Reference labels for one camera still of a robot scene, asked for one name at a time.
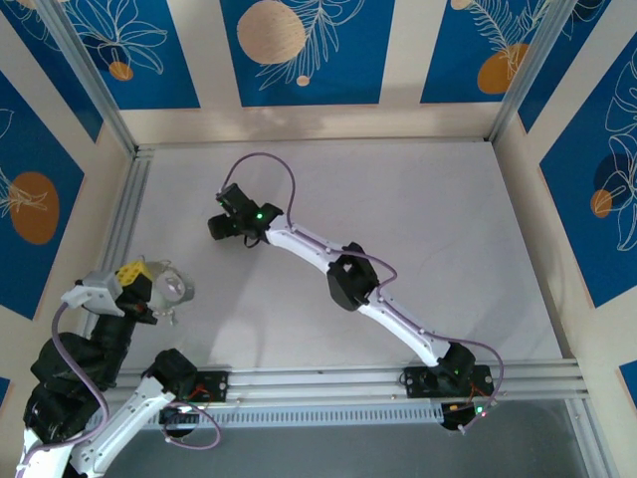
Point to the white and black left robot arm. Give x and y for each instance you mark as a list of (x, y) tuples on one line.
[(129, 418)]

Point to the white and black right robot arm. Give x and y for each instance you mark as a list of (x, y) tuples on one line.
[(398, 323)]

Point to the black electronics box with LED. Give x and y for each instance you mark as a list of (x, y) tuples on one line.
[(174, 420), (455, 418)]

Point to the aluminium side rail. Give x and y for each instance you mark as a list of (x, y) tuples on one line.
[(130, 199)]

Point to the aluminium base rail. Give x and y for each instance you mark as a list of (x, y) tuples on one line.
[(318, 386)]

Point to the aluminium frame post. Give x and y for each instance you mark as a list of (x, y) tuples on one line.
[(94, 89), (537, 65)]

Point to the aluminium frame leg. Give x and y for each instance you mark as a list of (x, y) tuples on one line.
[(597, 448)]

